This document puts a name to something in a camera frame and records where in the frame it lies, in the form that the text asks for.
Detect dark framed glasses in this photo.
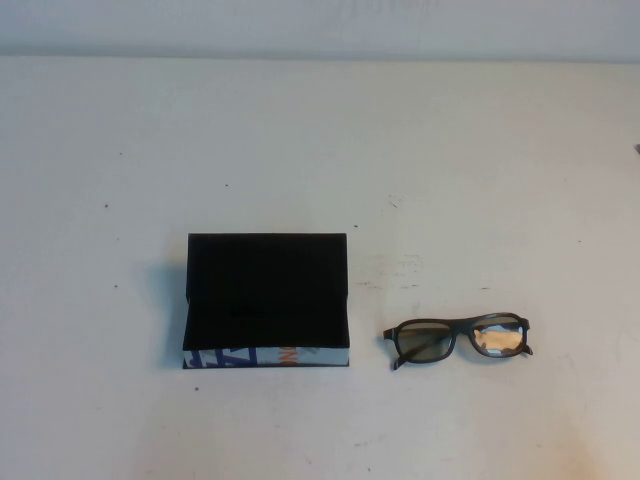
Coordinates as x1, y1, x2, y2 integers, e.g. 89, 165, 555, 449
382, 310, 537, 372

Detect black glasses case box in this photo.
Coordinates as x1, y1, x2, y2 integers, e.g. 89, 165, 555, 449
180, 232, 355, 372

